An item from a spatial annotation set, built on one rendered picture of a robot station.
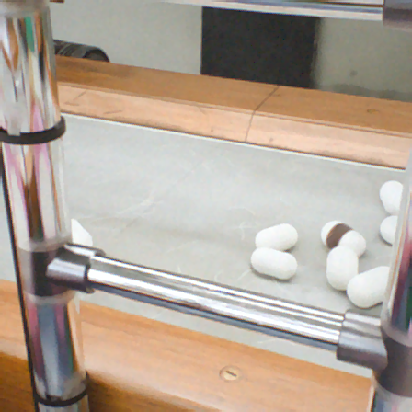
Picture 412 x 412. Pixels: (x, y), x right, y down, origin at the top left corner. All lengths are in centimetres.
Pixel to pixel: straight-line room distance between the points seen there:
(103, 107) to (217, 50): 196
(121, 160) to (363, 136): 22
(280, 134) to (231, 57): 200
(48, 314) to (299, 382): 13
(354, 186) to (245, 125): 13
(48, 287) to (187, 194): 28
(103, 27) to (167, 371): 260
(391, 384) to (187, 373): 13
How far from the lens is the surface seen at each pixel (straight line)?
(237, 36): 262
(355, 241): 47
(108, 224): 52
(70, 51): 131
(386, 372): 25
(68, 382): 32
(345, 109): 69
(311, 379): 35
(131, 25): 283
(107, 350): 36
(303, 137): 65
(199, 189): 57
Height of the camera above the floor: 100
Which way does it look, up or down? 29 degrees down
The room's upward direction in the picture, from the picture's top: 1 degrees clockwise
